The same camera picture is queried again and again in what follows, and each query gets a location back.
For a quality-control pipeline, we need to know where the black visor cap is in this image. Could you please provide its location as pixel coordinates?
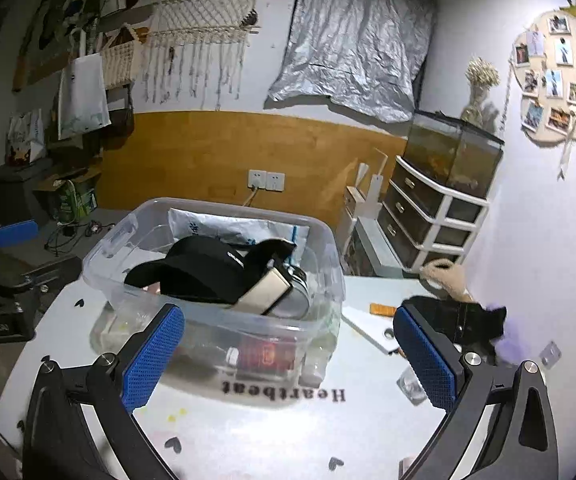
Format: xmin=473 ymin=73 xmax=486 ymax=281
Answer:
xmin=123 ymin=235 xmax=260 ymax=308

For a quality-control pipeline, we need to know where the green box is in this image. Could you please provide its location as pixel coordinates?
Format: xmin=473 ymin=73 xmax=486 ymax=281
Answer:
xmin=49 ymin=180 xmax=98 ymax=224

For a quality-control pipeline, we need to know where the white paper bag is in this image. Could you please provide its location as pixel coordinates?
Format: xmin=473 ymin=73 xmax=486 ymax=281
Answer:
xmin=57 ymin=28 xmax=111 ymax=140

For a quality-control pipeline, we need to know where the black glove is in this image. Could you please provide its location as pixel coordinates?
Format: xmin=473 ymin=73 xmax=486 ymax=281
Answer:
xmin=401 ymin=296 xmax=507 ymax=346

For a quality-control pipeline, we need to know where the beige plush toy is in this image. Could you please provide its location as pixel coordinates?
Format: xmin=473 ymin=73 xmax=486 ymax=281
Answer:
xmin=419 ymin=258 xmax=474 ymax=302

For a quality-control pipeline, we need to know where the red passport booklet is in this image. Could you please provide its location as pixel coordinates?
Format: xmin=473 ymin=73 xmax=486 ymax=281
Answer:
xmin=237 ymin=337 xmax=296 ymax=375

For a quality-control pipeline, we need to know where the white padded envelope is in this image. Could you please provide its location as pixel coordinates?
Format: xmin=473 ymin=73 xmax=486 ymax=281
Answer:
xmin=168 ymin=209 xmax=310 ymax=247

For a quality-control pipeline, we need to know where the clear plastic storage bin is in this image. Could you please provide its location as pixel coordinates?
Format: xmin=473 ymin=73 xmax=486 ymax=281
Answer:
xmin=83 ymin=197 xmax=346 ymax=388

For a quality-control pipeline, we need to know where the white drawer cabinet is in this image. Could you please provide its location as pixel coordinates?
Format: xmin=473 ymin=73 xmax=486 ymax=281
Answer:
xmin=377 ymin=156 xmax=489 ymax=274

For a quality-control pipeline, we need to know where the glass fish tank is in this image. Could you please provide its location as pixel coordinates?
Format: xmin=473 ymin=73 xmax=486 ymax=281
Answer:
xmin=403 ymin=110 xmax=504 ymax=198

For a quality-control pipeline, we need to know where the dried flower bouquet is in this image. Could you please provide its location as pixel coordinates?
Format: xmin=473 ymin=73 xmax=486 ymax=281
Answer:
xmin=460 ymin=56 xmax=500 ymax=128

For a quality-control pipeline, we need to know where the silver foil sheet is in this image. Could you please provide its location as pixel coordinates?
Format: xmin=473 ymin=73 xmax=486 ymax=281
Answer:
xmin=267 ymin=0 xmax=438 ymax=124

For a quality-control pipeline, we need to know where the photo collage board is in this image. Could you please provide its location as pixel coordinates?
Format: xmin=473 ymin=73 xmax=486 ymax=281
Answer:
xmin=510 ymin=6 xmax=576 ymax=177

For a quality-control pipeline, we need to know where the wall power socket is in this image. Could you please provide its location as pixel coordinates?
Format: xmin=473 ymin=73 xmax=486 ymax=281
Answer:
xmin=247 ymin=169 xmax=286 ymax=193

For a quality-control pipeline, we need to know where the macrame wall hanging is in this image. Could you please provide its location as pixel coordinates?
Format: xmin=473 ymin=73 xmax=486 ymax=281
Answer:
xmin=142 ymin=0 xmax=260 ymax=110

